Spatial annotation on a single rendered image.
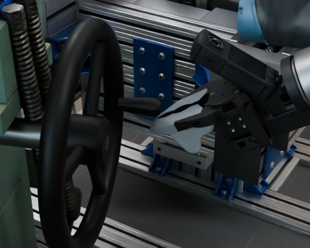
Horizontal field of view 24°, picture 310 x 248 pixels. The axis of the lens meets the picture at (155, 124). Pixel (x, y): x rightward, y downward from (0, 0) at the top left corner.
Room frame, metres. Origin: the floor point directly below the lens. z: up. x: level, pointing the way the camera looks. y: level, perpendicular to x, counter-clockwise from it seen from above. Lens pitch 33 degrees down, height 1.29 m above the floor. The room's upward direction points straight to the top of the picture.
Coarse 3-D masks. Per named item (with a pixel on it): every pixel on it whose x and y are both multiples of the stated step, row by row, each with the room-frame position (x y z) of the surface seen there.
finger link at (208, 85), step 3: (213, 81) 0.83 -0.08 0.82; (216, 81) 0.83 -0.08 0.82; (207, 84) 0.83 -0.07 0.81; (210, 84) 0.83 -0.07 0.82; (213, 84) 0.82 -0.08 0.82; (201, 87) 0.83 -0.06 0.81; (204, 87) 0.83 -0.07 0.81; (207, 87) 0.82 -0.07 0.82; (210, 87) 0.82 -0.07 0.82; (195, 90) 0.83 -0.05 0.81; (198, 90) 0.83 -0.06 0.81; (201, 90) 0.82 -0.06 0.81; (210, 90) 0.81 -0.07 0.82; (189, 93) 0.83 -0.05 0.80; (192, 93) 0.82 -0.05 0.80; (186, 96) 0.82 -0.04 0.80
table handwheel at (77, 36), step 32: (96, 32) 0.72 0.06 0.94; (64, 64) 0.65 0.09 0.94; (96, 64) 0.75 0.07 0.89; (64, 96) 0.62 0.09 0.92; (96, 96) 0.73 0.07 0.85; (32, 128) 0.71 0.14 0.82; (64, 128) 0.60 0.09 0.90; (96, 128) 0.69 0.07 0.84; (64, 160) 0.59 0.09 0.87; (96, 160) 0.67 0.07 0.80; (64, 192) 0.58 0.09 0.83; (96, 192) 0.74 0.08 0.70; (64, 224) 0.57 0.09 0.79; (96, 224) 0.69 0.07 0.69
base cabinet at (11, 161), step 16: (0, 160) 0.86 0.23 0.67; (16, 160) 0.91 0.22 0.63; (0, 176) 0.85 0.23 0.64; (16, 176) 0.91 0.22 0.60; (0, 192) 0.84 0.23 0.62; (16, 192) 0.89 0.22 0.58; (0, 208) 0.84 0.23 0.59; (16, 208) 0.88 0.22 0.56; (0, 224) 0.82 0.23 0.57; (16, 224) 0.88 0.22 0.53; (32, 224) 0.94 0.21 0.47; (0, 240) 0.82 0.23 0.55; (16, 240) 0.87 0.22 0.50; (32, 240) 0.94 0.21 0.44
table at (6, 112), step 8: (48, 48) 0.83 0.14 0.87; (48, 56) 0.83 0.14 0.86; (16, 96) 0.71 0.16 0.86; (0, 104) 0.69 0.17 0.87; (8, 104) 0.69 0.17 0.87; (16, 104) 0.71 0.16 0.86; (0, 112) 0.67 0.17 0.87; (8, 112) 0.69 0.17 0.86; (16, 112) 0.71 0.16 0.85; (0, 120) 0.67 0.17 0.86; (8, 120) 0.69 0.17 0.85; (0, 128) 0.67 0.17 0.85
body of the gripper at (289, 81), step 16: (288, 64) 0.76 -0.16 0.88; (224, 80) 0.81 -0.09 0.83; (288, 80) 0.74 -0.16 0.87; (224, 96) 0.76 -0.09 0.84; (240, 96) 0.75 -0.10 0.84; (272, 96) 0.76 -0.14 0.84; (288, 96) 0.77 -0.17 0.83; (240, 112) 0.75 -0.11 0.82; (256, 112) 0.75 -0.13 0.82; (272, 112) 0.76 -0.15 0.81; (288, 112) 0.75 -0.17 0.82; (304, 112) 0.75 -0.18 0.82; (224, 128) 0.76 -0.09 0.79; (240, 128) 0.76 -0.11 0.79; (256, 128) 0.74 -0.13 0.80; (272, 128) 0.75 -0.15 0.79; (288, 128) 0.75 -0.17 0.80; (240, 144) 0.75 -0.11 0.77
